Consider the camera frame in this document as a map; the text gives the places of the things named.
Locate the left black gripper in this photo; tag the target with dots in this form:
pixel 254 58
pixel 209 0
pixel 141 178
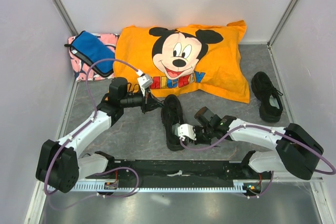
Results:
pixel 148 103

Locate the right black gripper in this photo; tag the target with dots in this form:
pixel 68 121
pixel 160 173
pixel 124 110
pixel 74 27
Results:
pixel 198 140

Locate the black shoe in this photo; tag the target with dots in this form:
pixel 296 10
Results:
pixel 172 114
pixel 271 108

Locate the black shoelace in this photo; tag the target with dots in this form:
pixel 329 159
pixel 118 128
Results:
pixel 158 103

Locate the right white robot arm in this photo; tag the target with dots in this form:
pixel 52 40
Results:
pixel 289 149

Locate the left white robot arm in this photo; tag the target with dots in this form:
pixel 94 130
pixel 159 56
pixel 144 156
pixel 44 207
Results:
pixel 60 164

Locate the pink patterned cloth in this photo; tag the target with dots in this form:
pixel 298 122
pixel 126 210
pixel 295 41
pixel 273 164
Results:
pixel 78 72

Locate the orange Mickey Mouse pillow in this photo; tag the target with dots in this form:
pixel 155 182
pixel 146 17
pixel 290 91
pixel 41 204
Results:
pixel 185 59

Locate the blue cloth pouch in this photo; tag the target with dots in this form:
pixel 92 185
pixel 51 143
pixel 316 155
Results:
pixel 92 51

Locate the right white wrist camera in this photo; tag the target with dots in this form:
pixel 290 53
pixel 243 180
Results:
pixel 186 131

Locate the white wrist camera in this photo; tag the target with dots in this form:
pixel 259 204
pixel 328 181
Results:
pixel 144 81
pixel 186 131

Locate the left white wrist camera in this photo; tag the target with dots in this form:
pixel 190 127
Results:
pixel 144 81

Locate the slotted grey cable duct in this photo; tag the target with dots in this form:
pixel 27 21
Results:
pixel 106 187

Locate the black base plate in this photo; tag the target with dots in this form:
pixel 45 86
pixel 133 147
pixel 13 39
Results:
pixel 188 173

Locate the aluminium rail at right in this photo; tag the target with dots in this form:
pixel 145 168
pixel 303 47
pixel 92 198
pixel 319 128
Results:
pixel 282 177

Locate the left aluminium frame post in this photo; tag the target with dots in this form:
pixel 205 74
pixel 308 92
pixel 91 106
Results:
pixel 65 16

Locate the aluminium frame post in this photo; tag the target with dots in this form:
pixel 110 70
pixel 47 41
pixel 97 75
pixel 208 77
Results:
pixel 65 16
pixel 282 22

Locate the right aluminium frame post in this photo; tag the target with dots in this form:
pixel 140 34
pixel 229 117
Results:
pixel 282 22

